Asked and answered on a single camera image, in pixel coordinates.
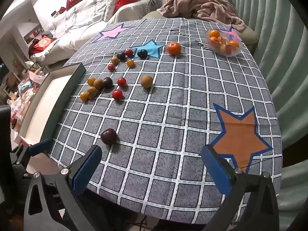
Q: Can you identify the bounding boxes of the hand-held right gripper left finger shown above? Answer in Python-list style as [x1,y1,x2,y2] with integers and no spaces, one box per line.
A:
[23,145,104,231]

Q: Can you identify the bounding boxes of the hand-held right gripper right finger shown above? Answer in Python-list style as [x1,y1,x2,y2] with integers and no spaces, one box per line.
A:
[200,145,280,231]

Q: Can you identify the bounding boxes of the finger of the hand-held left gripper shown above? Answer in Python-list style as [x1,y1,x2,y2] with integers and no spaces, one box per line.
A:
[10,139,52,166]

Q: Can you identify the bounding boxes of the dark green cardboard box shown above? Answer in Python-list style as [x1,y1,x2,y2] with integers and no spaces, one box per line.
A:
[18,63,86,150]

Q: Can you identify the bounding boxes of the large tan round fruit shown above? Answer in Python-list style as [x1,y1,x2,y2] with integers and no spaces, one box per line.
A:
[140,74,154,88]

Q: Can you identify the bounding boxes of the large dark plum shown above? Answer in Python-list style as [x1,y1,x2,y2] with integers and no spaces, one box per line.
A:
[100,128,118,145]

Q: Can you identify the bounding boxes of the pile of colourful packets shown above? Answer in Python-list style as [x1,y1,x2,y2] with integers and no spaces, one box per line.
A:
[0,60,49,135]

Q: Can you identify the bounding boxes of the grey checked star tablecloth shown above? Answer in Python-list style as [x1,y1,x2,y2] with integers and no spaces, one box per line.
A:
[48,17,282,224]

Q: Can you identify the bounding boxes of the shiny red cushion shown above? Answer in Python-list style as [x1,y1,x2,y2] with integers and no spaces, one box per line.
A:
[29,36,54,53]

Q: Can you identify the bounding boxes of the clear plastic bowl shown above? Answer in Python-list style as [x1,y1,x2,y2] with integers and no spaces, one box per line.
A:
[205,29,243,57]

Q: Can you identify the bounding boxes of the white duvet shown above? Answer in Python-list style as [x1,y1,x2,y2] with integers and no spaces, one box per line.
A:
[31,0,164,65]

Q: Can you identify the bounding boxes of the large orange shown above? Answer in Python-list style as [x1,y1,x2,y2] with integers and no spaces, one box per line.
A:
[167,42,181,55]

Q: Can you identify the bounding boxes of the pale green pleated curtain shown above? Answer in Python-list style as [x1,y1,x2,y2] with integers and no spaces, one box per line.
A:
[224,0,308,222]

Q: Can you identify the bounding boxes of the white striped pillow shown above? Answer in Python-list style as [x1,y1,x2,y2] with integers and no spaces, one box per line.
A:
[93,0,126,22]

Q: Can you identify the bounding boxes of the pink blanket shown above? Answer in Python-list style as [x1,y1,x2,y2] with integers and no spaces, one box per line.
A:
[156,0,246,32]

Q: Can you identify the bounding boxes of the grey striped cloth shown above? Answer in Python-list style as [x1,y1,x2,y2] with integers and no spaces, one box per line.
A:
[113,0,164,24]

